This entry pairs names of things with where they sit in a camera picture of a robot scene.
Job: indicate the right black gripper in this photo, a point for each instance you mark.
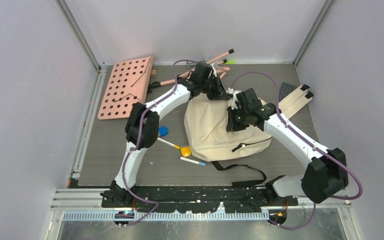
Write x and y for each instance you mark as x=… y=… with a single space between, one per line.
x=232 y=126

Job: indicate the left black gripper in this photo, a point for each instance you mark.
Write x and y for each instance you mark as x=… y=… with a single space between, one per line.
x=219 y=92

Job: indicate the beige canvas backpack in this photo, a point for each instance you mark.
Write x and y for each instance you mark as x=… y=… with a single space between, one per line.
x=205 y=125

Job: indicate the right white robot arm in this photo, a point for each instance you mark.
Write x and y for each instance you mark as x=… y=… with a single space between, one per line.
x=324 y=174

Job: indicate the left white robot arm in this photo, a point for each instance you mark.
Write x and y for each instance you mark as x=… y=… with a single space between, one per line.
x=142 y=128

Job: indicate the grey lego baseplate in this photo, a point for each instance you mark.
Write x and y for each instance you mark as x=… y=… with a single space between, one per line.
x=285 y=89

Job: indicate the small wooden block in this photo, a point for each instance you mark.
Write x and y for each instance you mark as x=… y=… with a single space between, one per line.
x=153 y=73

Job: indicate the pink folding stand tripod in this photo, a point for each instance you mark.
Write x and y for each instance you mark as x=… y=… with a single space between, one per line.
x=220 y=60

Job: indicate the blue pencil sharpener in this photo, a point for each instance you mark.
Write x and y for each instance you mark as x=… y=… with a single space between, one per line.
x=163 y=131

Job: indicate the white marker yellow cap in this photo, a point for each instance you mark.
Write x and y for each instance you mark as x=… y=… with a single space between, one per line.
x=168 y=143

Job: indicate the yellow pencil sharpener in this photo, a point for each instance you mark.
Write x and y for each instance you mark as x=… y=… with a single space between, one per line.
x=185 y=151

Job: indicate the pink perforated music stand desk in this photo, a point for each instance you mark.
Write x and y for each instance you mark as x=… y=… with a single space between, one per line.
x=127 y=85

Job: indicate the white marker blue cap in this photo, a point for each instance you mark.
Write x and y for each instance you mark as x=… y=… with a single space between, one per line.
x=186 y=159

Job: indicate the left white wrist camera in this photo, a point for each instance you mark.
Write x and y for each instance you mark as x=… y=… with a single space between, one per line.
x=215 y=69

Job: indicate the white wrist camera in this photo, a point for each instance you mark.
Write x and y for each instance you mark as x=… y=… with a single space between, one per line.
x=215 y=69
x=233 y=101

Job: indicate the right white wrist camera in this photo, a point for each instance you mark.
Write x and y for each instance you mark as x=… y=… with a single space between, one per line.
x=233 y=101

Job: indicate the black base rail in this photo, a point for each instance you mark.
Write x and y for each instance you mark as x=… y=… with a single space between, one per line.
x=195 y=199

